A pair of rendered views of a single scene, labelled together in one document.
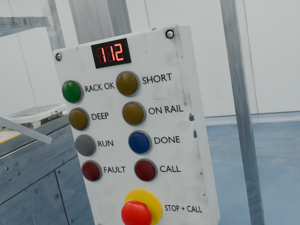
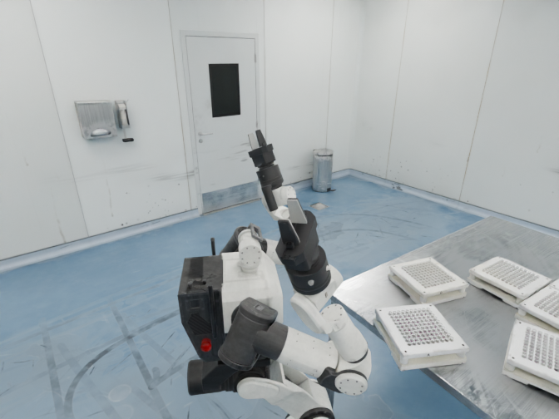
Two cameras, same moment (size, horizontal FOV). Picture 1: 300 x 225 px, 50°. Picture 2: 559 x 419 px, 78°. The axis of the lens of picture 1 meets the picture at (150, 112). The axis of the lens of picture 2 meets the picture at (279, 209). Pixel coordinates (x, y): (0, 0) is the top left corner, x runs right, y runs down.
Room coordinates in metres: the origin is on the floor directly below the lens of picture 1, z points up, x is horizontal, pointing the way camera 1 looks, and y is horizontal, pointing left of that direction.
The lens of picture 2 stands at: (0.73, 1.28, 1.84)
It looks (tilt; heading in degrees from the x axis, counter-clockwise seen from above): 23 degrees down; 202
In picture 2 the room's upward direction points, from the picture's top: straight up
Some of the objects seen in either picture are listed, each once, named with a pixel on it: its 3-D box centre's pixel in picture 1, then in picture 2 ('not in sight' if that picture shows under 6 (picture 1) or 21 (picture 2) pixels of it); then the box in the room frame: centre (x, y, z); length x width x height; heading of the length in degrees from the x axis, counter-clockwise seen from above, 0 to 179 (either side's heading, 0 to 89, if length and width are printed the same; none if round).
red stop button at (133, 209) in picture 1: (140, 210); not in sight; (0.37, 0.03, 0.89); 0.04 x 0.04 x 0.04; 64
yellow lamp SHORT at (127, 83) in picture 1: (127, 84); not in sight; (0.37, 0.02, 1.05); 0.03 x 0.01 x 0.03; 64
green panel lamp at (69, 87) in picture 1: (71, 92); not in sight; (0.41, 0.09, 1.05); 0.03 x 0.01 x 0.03; 64
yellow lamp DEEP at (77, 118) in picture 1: (78, 119); not in sight; (0.41, 0.09, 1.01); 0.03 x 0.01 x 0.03; 64
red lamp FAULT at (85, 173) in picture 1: (90, 171); not in sight; (0.41, 0.09, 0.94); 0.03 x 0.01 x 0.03; 64
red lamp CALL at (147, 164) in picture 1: (144, 170); not in sight; (0.37, 0.02, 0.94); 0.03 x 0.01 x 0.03; 64
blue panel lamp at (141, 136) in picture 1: (139, 143); not in sight; (0.37, 0.02, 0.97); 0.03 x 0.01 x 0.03; 64
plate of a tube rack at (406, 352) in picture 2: not in sight; (418, 328); (-0.40, 1.39, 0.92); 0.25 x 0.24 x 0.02; 30
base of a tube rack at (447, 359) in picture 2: not in sight; (416, 338); (-0.40, 1.39, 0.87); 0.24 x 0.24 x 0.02; 30
